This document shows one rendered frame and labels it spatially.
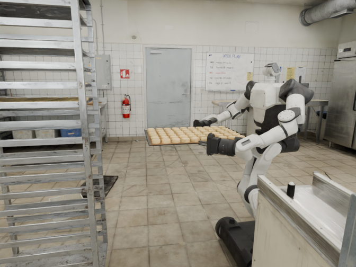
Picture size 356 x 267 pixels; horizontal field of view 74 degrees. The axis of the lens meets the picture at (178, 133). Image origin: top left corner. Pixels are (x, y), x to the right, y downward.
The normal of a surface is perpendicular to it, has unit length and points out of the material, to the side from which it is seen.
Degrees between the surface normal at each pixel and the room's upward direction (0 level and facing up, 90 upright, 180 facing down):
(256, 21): 90
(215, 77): 90
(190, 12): 90
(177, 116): 90
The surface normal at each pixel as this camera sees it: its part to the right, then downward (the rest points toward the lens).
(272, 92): -0.55, 0.11
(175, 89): 0.14, 0.22
